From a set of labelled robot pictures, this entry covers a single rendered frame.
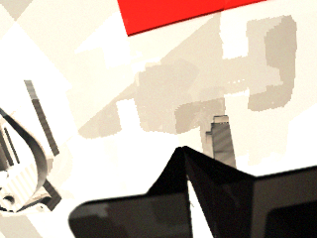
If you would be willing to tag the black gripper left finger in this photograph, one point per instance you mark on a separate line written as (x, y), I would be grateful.
(163, 211)

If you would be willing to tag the red rectangular block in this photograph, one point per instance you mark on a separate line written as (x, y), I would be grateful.
(144, 15)

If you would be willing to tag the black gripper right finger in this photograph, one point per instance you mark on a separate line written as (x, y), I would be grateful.
(235, 203)

